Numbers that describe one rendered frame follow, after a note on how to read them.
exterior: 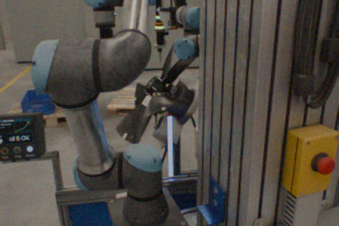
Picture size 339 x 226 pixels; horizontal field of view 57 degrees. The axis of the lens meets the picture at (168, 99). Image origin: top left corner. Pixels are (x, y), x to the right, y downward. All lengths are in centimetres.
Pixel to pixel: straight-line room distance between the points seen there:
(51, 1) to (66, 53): 820
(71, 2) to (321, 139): 834
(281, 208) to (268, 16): 43
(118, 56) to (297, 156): 41
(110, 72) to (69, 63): 8
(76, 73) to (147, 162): 40
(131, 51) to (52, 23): 825
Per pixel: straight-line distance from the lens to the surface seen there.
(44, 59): 67
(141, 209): 102
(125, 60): 65
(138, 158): 94
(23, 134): 144
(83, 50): 66
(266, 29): 58
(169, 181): 157
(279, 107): 64
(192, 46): 108
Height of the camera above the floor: 173
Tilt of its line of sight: 19 degrees down
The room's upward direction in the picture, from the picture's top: 1 degrees counter-clockwise
